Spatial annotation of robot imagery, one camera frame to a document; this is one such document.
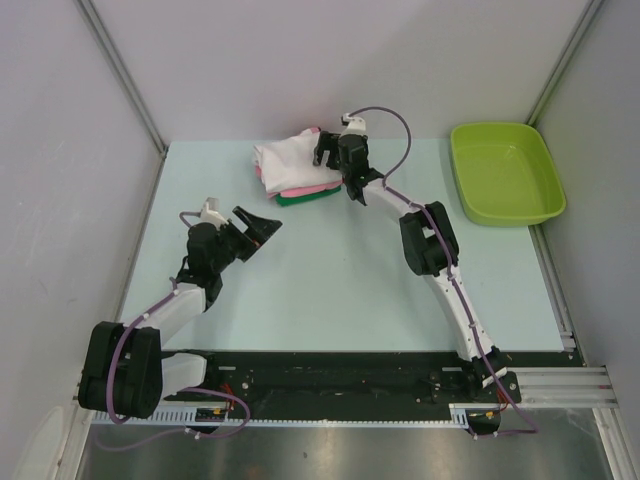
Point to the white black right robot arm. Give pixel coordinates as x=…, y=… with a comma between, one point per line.
x=430, y=249

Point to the pink folded t shirt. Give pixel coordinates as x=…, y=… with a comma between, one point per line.
x=310, y=190

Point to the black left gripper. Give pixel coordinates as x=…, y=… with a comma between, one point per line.
x=259, y=229

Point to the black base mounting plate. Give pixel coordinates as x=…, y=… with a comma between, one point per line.
x=334, y=382

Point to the white slotted cable duct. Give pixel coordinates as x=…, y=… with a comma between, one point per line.
x=424, y=416

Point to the white t shirt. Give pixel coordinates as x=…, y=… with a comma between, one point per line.
x=295, y=162

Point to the lime green plastic basin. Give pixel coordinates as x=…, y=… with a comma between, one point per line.
x=505, y=174

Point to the grey aluminium corner post right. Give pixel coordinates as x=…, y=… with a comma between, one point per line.
x=579, y=33

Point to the grey aluminium corner post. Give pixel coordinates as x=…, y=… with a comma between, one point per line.
x=579, y=33
x=111, y=53

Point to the grey aluminium corner post left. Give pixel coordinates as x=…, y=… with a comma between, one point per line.
x=111, y=53

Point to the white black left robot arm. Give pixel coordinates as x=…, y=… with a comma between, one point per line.
x=126, y=372

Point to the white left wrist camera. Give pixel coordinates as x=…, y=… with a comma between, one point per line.
x=209, y=213

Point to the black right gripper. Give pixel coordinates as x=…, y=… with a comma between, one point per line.
x=328, y=142

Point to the aluminium frame rail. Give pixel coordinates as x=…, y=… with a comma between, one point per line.
x=565, y=387

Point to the green folded t shirt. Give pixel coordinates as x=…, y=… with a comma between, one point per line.
x=285, y=201

